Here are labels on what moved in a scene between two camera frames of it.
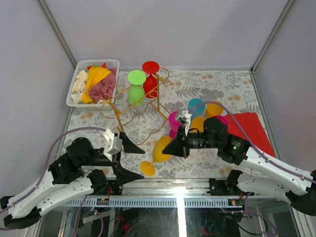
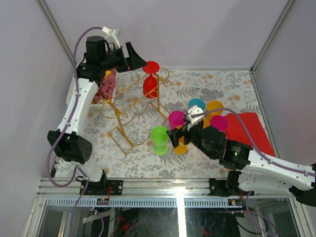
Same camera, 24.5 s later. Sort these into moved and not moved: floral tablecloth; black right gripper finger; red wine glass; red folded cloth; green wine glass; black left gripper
Moved: black right gripper finger; green wine glass; black left gripper
Not moved: red folded cloth; floral tablecloth; red wine glass
